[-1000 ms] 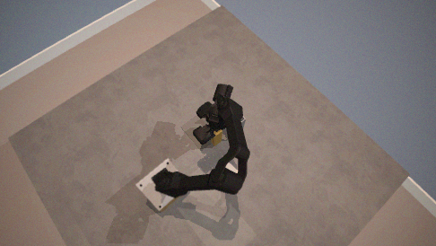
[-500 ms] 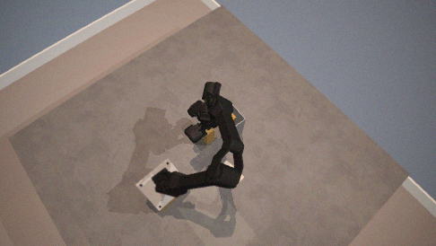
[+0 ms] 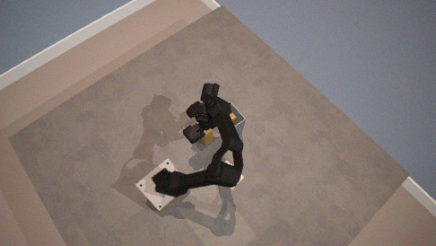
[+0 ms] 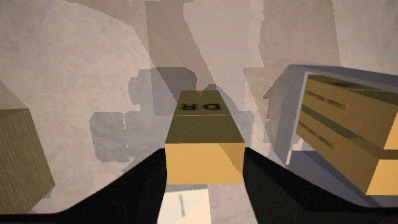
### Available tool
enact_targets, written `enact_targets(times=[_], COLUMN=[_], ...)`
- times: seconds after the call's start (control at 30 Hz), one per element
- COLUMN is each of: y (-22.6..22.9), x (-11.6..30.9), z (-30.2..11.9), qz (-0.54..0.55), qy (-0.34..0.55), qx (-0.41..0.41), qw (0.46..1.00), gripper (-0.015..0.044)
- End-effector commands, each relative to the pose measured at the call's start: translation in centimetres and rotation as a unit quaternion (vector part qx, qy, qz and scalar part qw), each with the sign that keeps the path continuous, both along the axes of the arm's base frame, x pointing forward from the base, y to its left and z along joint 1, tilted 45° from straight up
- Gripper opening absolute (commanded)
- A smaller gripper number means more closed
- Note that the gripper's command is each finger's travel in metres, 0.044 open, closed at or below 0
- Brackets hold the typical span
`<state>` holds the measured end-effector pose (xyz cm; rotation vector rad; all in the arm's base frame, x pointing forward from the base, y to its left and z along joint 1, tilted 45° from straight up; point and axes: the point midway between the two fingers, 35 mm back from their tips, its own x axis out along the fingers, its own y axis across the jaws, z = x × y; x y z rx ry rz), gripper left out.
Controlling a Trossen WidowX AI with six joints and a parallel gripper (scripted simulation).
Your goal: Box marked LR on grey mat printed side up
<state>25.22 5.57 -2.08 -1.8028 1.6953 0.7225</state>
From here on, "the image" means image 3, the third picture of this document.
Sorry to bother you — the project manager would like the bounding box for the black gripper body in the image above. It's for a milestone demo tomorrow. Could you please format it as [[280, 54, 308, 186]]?
[[183, 119, 216, 144]]

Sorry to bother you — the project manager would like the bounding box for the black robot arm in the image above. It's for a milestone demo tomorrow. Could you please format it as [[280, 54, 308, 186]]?
[[151, 83, 244, 198]]

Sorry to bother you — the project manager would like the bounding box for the grey open bin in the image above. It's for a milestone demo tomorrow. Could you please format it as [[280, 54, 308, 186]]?
[[229, 101, 246, 135]]

